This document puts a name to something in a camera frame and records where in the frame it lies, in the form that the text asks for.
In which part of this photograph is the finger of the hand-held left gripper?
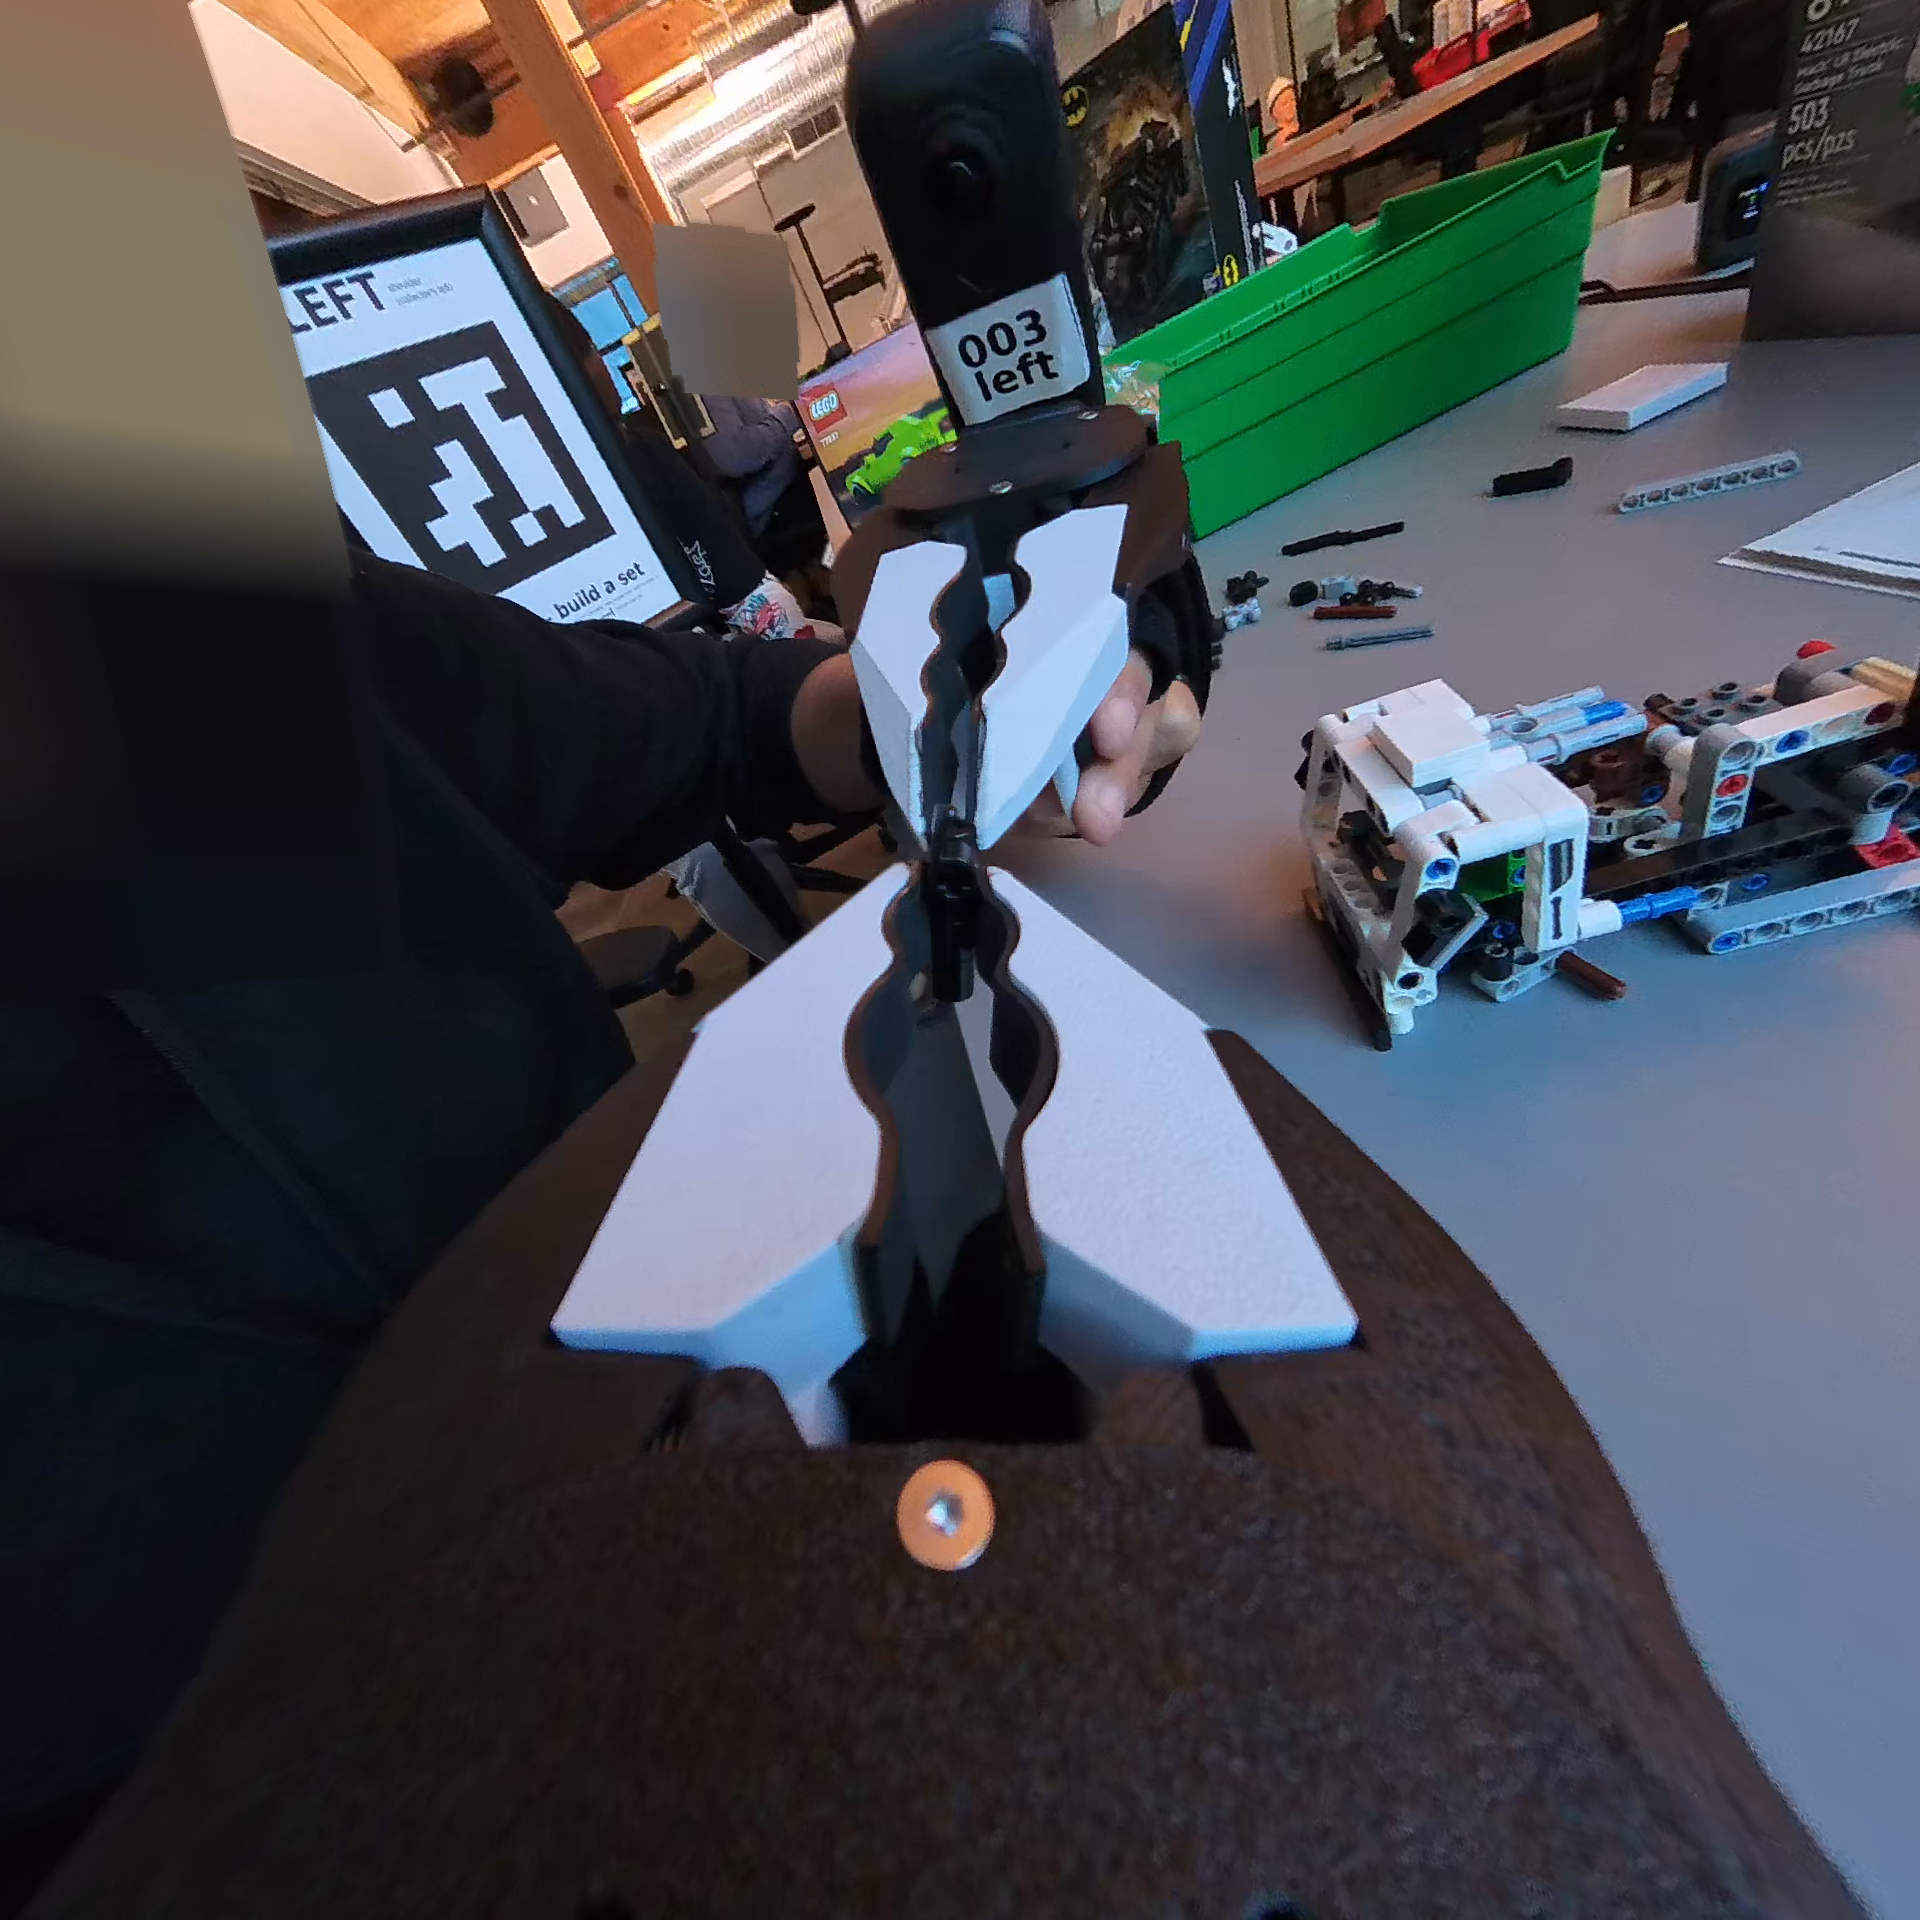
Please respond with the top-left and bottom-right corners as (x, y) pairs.
(958, 502), (1133, 853)
(848, 540), (975, 847)

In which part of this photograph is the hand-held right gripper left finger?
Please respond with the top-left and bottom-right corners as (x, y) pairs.
(549, 861), (946, 1448)

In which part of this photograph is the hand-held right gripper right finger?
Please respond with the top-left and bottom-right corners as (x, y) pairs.
(953, 866), (1359, 1367)

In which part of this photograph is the black lego pin assembly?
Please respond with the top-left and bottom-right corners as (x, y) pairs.
(918, 802), (984, 1010)

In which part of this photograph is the lego truck chassis model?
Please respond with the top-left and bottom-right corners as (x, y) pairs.
(1296, 638), (1920, 1050)

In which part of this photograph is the dark vehicle lego box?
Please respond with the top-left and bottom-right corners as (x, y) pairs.
(1049, 0), (1263, 350)

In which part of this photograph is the green car lego box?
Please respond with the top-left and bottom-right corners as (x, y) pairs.
(794, 319), (962, 529)

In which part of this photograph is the white lego panel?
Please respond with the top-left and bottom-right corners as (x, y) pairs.
(1554, 359), (1729, 433)

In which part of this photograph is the grey lego beam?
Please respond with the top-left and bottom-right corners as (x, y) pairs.
(1616, 447), (1801, 517)

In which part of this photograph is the lego instruction booklet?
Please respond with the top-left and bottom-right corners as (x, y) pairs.
(1715, 456), (1920, 589)

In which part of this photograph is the grey truck lego box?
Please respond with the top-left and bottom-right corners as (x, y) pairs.
(1744, 0), (1920, 344)

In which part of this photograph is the person's left hand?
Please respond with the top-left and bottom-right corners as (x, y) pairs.
(1070, 655), (1203, 845)

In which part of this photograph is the black office chair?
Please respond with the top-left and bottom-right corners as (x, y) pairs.
(598, 832), (817, 1010)

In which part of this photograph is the green plastic bin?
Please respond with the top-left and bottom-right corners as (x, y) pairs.
(1106, 128), (1618, 541)

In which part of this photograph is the wooden background table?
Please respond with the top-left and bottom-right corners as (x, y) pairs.
(1253, 16), (1603, 196)

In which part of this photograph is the black framed marker sign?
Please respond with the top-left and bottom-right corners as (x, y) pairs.
(267, 188), (710, 633)

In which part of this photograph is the small black timer display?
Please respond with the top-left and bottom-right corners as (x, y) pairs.
(1696, 128), (1777, 273)

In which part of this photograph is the wooden post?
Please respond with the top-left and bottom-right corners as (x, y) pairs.
(477, 0), (670, 295)

